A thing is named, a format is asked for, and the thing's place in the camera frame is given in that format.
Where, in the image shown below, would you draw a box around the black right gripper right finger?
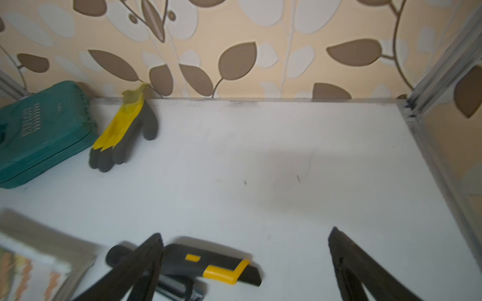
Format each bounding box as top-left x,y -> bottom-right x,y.
328,227 -> 420,300

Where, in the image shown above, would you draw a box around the green plastic tool case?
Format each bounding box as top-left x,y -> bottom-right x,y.
1,81 -> 98,189

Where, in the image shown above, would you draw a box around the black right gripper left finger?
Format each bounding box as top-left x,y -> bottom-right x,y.
76,233 -> 164,300

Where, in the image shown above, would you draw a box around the white pouch with yellow handles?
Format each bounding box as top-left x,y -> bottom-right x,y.
1,209 -> 100,300

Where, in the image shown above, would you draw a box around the yellow grey work glove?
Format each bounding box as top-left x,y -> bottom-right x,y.
89,83 -> 159,173

